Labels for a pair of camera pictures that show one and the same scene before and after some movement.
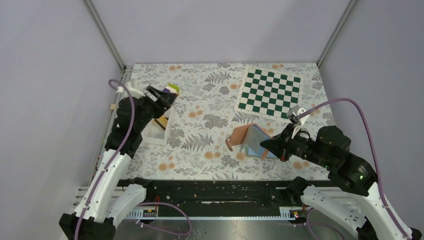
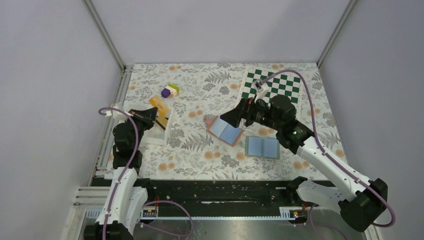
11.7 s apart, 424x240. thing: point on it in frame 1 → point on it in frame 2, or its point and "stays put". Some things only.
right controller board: (298, 213) stays put
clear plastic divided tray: (157, 130) stays put
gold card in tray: (163, 120) stays put
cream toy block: (172, 90) stays put
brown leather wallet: (251, 135) → (224, 131)
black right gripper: (286, 146) → (244, 111)
